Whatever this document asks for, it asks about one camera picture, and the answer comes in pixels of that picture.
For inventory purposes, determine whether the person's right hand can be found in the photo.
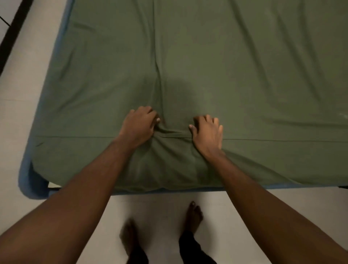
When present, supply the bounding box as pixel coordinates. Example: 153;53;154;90
188;114;224;158

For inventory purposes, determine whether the person's left hand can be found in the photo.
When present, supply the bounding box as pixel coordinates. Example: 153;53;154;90
117;106;161;149

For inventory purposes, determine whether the green bed sheet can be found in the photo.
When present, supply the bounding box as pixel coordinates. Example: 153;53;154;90
32;0;348;192

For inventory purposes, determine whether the person's right forearm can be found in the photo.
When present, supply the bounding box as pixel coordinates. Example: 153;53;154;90
201;150;348;264

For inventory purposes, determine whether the person's left forearm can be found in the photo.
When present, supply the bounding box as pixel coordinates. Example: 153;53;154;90
0;137;143;264

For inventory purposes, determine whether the person's right foot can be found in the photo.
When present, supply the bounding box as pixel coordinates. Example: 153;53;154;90
186;201;204;235

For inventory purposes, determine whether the person's foot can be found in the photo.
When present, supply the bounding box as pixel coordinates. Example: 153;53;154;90
120;218;142;257
186;201;204;235

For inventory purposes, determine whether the person's left foot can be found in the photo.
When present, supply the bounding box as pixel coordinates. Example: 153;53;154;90
120;218;142;257

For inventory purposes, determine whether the black trouser leg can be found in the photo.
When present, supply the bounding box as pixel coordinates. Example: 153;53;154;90
178;230;217;264
127;246;149;264

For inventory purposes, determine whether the blue mattress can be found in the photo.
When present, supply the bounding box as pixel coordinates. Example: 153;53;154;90
18;0;348;200

